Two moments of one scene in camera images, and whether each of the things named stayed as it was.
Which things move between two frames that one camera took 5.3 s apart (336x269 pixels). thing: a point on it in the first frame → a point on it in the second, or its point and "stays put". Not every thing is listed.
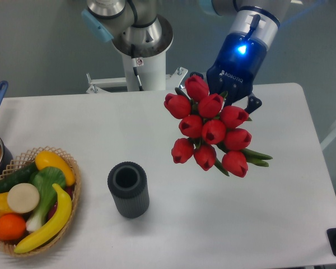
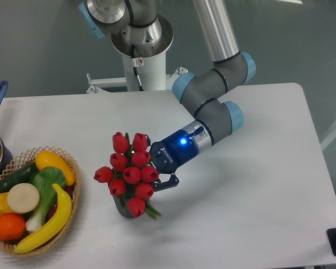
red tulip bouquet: [211, 133] → [131, 177]
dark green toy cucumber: [21, 176] stays put
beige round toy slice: [23, 198] stays put
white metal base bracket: [172, 80] stays put
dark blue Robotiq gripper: [241, 59] → [170, 154]
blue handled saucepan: [0, 154] stays put
